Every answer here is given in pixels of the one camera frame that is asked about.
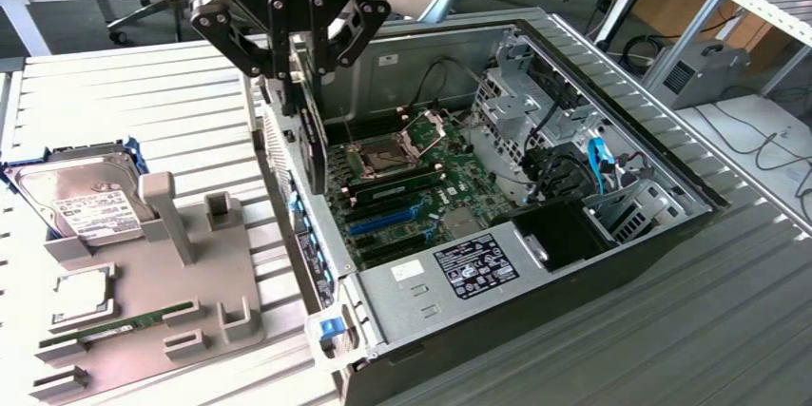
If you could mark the silver disk bay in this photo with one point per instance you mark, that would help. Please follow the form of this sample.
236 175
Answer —
640 211

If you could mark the black open PC case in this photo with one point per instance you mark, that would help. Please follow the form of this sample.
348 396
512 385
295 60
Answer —
571 320

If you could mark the silver CPU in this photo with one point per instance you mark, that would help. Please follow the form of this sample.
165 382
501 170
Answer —
79 294

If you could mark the blue case latch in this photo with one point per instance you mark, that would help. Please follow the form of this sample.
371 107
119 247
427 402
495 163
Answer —
328 328

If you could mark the silver power supply unit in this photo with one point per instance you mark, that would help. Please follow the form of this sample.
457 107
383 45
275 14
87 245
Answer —
412 301

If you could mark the blue disk caddy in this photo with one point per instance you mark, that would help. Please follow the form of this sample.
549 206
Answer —
139 159

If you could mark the metal socket cover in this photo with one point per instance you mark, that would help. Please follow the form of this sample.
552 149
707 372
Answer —
421 132

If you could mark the aluminium frame table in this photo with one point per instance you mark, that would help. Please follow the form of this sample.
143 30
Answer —
761 2

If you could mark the green motherboard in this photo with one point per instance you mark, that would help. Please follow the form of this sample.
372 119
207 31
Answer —
472 173

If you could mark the office chair base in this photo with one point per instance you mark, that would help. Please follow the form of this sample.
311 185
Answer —
159 9

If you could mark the grey parts rack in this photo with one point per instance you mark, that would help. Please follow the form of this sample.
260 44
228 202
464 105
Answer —
152 292

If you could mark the silver drive cage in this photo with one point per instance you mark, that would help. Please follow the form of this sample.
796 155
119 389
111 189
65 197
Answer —
507 111

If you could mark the grey box device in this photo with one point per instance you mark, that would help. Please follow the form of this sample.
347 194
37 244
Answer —
704 78

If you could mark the black RAM slot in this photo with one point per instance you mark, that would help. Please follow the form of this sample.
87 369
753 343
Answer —
387 204
364 124
371 134
393 177

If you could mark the blue expansion slot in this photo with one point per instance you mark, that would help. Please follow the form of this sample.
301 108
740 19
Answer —
380 221

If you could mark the CPU socket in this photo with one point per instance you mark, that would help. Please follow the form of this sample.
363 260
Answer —
380 159

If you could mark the black expansion slot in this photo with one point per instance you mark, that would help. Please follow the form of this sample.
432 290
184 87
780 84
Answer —
400 251
393 237

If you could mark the thin metal locking lever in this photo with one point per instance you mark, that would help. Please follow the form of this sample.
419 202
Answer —
349 130

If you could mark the green RAM stick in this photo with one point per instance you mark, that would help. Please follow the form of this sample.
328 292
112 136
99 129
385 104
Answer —
152 315
387 193

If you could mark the graphics card with black fan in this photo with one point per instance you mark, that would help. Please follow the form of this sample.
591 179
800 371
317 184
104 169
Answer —
313 149

